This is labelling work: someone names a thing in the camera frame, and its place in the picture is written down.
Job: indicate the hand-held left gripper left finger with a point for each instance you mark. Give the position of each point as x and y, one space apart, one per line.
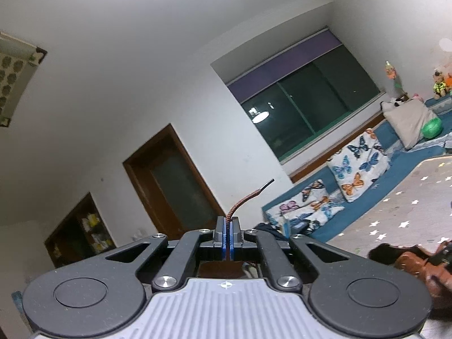
221 235

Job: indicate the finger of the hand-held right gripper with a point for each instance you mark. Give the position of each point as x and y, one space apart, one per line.
441 254

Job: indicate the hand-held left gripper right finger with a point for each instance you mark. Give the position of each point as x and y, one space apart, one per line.
236 235

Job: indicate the brown leather shoe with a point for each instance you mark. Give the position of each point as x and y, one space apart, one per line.
409 265

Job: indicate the brown shoelace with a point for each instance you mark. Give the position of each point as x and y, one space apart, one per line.
243 201

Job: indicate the dark blue backpack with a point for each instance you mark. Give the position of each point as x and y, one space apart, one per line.
272 231

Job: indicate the grey star-print tablecloth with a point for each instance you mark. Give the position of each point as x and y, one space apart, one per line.
406 201

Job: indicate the brown wooden door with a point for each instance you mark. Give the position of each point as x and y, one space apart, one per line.
176 180

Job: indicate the blue corner sofa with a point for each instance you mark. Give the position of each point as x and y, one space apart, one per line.
399 162

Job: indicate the grey patterned blanket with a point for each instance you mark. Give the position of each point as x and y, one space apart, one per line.
441 143

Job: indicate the green round toy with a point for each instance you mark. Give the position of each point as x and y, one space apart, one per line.
432 129

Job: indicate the grey pillow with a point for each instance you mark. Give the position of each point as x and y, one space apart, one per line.
409 123

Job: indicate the wooden display cabinet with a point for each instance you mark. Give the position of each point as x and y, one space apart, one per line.
70 236

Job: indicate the panda plush toy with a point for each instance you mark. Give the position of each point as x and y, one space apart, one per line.
395 102

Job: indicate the dark glass window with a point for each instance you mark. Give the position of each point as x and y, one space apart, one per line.
317 91

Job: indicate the yellow green plush toy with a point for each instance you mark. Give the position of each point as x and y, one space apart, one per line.
439 86

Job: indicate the orange plush toy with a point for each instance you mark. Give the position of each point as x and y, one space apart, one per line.
449 81

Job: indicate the purple roller blind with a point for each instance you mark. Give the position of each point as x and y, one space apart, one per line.
282 61

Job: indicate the orange paper flower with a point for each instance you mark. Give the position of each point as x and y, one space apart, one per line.
391 72

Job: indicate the square patterned ceiling lamp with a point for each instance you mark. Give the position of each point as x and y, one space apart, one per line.
14 74

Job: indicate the white wall socket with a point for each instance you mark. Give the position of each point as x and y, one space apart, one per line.
139 235

